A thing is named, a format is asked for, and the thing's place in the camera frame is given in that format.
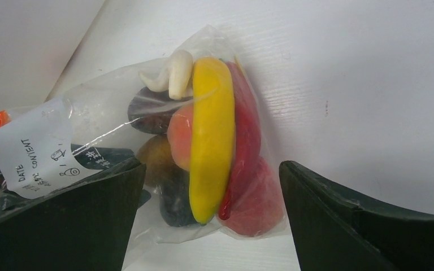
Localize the fake peach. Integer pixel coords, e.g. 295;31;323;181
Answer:
167;104;193;171

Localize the yellow fake pepper in bag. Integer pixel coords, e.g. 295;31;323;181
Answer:
189;56;235;224

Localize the dark purple fake fruit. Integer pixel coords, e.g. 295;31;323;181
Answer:
127;87;192;134

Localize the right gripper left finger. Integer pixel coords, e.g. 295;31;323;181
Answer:
0;158;146;270

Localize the red fake fruit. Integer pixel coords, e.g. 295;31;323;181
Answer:
220;157;284;237

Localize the clear zip top bag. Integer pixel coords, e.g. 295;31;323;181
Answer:
0;24;289;271

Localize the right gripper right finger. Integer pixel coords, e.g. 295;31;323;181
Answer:
279;160;434;270

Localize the brown fake kiwi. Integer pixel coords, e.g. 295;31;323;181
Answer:
136;134;180;187

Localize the white fake garlic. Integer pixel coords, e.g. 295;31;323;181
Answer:
138;50;194;100

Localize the dark fake plum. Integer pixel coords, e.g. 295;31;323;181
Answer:
158;167;199;228

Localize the red fake chili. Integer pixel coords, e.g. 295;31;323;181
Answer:
218;62;262;220

